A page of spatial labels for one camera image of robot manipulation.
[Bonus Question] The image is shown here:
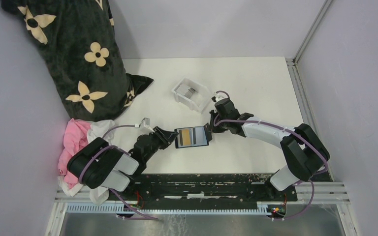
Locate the purple cable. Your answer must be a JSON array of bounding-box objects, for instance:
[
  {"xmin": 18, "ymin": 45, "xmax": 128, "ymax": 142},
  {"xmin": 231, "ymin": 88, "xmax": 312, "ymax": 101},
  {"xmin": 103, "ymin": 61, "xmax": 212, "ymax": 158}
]
[
  {"xmin": 212, "ymin": 90, "xmax": 330, "ymax": 221},
  {"xmin": 78, "ymin": 124, "xmax": 160, "ymax": 221}
]

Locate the clear plastic card box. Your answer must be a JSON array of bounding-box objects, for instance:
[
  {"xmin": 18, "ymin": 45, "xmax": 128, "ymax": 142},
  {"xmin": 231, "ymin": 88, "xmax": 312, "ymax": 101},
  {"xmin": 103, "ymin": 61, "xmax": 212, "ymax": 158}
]
[{"xmin": 171, "ymin": 78, "xmax": 213, "ymax": 113}]

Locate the aluminium frame rail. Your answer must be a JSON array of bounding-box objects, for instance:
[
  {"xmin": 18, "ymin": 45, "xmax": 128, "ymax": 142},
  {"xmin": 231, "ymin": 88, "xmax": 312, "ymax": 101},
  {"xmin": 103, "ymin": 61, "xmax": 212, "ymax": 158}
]
[{"xmin": 286, "ymin": 0, "xmax": 360, "ymax": 236}]

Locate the gold VIP card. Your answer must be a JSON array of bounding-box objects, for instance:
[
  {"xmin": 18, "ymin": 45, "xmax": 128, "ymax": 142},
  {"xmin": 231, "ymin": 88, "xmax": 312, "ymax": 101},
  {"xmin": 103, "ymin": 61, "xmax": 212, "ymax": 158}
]
[{"xmin": 178, "ymin": 128, "xmax": 192, "ymax": 147}]

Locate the white cloth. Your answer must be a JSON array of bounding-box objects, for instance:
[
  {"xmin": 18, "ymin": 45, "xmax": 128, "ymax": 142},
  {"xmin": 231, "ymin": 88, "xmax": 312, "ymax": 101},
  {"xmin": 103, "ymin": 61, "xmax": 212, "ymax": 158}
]
[{"xmin": 58, "ymin": 120, "xmax": 115, "ymax": 197}]

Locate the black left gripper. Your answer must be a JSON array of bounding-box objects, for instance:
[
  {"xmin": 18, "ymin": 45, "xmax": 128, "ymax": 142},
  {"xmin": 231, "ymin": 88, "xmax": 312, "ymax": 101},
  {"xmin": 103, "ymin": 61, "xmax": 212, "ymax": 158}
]
[{"xmin": 144, "ymin": 125, "xmax": 179, "ymax": 162}]

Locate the slotted cable duct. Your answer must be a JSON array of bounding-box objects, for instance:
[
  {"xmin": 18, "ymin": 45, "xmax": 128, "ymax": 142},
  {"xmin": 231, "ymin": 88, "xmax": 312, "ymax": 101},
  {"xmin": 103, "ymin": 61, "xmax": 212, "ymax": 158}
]
[{"xmin": 65, "ymin": 203, "xmax": 270, "ymax": 216}]

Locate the grey striped card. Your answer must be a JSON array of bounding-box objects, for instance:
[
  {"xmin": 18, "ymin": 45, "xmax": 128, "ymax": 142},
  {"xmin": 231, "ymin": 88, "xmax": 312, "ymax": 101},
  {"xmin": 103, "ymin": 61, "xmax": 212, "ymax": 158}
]
[{"xmin": 192, "ymin": 126, "xmax": 207, "ymax": 146}]

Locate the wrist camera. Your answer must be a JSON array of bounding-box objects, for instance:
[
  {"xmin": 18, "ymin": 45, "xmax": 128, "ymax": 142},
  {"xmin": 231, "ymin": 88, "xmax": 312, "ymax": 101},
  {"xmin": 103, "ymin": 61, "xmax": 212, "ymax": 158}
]
[
  {"xmin": 211, "ymin": 93, "xmax": 226, "ymax": 103},
  {"xmin": 134, "ymin": 118, "xmax": 154, "ymax": 132}
]

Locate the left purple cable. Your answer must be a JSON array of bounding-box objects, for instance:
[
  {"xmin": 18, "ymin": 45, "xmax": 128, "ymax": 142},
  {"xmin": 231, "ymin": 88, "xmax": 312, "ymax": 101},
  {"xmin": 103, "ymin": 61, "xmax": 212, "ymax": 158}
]
[{"xmin": 78, "ymin": 124, "xmax": 160, "ymax": 221}]

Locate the stack of grey cards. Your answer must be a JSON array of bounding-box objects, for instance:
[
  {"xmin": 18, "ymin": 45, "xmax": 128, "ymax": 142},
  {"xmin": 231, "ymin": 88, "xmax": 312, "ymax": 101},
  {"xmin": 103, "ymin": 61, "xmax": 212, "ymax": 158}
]
[{"xmin": 176, "ymin": 84, "xmax": 197, "ymax": 98}]

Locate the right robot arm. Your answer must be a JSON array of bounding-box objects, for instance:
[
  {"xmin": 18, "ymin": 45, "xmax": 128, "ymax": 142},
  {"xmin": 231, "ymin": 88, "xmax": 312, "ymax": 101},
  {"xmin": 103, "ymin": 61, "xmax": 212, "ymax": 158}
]
[{"xmin": 210, "ymin": 95, "xmax": 330, "ymax": 201}]

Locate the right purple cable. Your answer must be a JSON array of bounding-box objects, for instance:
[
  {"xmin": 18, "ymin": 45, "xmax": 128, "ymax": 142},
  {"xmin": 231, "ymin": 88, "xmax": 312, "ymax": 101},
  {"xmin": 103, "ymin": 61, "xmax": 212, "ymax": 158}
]
[{"xmin": 212, "ymin": 90, "xmax": 330, "ymax": 221}]

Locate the black floral plush blanket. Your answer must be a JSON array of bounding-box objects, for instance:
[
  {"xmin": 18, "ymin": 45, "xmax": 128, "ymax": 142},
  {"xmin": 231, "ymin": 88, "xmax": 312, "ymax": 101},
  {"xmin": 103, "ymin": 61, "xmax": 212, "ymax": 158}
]
[{"xmin": 0, "ymin": 0, "xmax": 153, "ymax": 122}]

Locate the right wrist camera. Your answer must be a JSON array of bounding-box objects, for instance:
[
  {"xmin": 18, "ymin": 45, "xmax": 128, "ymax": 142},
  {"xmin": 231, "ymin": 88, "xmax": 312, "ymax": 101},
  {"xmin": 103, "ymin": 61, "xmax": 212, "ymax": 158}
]
[{"xmin": 211, "ymin": 93, "xmax": 226, "ymax": 103}]

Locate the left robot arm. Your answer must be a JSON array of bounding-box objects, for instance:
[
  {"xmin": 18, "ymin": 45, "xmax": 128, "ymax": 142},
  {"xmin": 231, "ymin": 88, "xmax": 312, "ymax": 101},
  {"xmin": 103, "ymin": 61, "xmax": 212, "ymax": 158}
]
[{"xmin": 67, "ymin": 126, "xmax": 178, "ymax": 200}]

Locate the black card holder wallet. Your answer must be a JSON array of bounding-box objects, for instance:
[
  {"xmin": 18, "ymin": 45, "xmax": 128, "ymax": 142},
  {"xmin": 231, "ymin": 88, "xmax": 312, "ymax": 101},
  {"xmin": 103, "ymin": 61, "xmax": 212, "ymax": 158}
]
[{"xmin": 174, "ymin": 123, "xmax": 213, "ymax": 149}]

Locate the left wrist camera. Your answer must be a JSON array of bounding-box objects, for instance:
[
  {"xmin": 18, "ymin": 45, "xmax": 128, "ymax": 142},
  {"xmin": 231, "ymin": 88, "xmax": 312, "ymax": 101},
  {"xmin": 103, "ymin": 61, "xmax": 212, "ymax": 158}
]
[{"xmin": 134, "ymin": 118, "xmax": 154, "ymax": 132}]

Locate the pink cloth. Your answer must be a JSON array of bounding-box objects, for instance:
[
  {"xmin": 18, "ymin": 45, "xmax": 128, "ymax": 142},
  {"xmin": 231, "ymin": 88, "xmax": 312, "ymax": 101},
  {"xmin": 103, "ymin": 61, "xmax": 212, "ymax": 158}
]
[{"xmin": 58, "ymin": 118, "xmax": 91, "ymax": 189}]

